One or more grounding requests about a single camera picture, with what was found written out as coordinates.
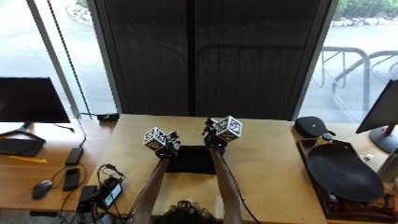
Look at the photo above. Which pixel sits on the black keyboard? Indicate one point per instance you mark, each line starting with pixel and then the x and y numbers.
pixel 20 147

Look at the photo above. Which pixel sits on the black zip case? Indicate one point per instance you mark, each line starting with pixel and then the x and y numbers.
pixel 312 126

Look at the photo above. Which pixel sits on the black computer mouse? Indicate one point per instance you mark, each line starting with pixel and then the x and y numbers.
pixel 41 189

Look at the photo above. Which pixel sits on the black desk clamp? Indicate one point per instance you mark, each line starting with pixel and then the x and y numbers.
pixel 108 117

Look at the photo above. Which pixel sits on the right white marker cube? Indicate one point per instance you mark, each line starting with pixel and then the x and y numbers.
pixel 229 128

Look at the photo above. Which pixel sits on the black oval tray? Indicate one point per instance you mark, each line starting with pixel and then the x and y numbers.
pixel 344 172

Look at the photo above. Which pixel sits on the left white marker cube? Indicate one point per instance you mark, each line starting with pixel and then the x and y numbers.
pixel 155 138

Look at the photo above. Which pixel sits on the white marker cube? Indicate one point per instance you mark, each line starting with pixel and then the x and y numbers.
pixel 155 138
pixel 229 128

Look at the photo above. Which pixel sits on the black power adapter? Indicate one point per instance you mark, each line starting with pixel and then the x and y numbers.
pixel 73 156

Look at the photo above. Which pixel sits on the monitor with red stand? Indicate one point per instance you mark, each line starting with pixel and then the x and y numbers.
pixel 383 115

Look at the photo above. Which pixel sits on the grey bicycle rack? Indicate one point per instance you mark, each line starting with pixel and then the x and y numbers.
pixel 352 74

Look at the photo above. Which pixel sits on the yellow flat tool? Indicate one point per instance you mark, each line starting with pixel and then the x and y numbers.
pixel 28 160

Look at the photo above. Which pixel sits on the black cloth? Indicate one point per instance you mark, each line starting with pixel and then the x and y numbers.
pixel 192 160

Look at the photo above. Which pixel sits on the person's right hand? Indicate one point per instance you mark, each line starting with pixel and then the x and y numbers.
pixel 213 137

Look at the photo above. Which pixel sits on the black computer monitor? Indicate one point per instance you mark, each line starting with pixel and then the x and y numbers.
pixel 28 101

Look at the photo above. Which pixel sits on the small black charger box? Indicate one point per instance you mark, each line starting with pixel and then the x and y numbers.
pixel 85 195

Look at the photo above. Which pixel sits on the smartphone with lit screen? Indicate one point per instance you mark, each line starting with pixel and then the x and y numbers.
pixel 111 192

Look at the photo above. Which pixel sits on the dark wooden box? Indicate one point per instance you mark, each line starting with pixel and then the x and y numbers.
pixel 314 186

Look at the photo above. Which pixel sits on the black roller blind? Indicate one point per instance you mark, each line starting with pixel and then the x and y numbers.
pixel 206 56

